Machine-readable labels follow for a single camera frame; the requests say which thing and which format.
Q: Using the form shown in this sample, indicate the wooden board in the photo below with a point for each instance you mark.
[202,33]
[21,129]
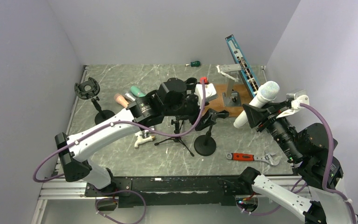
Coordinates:
[218,104]

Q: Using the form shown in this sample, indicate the black shock mount desk stand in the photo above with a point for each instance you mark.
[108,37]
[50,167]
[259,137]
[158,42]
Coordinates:
[90,89]

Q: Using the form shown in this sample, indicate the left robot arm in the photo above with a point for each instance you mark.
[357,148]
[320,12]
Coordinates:
[173,98]

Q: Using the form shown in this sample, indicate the black round base clip stand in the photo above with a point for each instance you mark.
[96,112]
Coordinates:
[191,84]

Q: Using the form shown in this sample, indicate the green handled screwdriver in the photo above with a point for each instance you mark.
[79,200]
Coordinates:
[193,64]

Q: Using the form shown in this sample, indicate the red handled adjustable wrench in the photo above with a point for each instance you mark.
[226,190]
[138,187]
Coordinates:
[266,158]

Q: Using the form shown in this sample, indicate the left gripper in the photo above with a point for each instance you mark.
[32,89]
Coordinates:
[207,121]

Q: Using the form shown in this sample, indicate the peach pink microphone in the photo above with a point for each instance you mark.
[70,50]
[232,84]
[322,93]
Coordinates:
[120,99]

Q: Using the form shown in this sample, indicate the white and chrome faucet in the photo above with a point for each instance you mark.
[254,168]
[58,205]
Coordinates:
[143,137]

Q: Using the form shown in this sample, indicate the mint green microphone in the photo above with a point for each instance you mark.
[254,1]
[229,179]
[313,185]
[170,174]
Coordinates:
[136,92]

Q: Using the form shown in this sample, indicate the metal bracket on post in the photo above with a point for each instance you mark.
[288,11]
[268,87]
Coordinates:
[230,97]

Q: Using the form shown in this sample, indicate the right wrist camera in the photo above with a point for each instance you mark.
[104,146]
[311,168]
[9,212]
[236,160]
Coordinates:
[295,98]

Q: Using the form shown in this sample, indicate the white microphone silver grille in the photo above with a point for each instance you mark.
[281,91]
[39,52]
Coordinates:
[267,92]

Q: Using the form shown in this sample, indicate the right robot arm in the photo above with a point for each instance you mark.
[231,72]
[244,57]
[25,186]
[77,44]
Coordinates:
[311,151]

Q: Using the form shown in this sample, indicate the grey condenser microphone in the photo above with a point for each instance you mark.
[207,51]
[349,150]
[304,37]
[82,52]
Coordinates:
[129,97]

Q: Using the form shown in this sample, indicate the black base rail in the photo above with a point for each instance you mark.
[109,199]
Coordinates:
[174,190]

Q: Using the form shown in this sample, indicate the blue network switch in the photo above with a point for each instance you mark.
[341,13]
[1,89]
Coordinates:
[246,73]

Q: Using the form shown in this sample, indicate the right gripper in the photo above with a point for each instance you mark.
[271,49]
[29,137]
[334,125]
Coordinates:
[254,115]

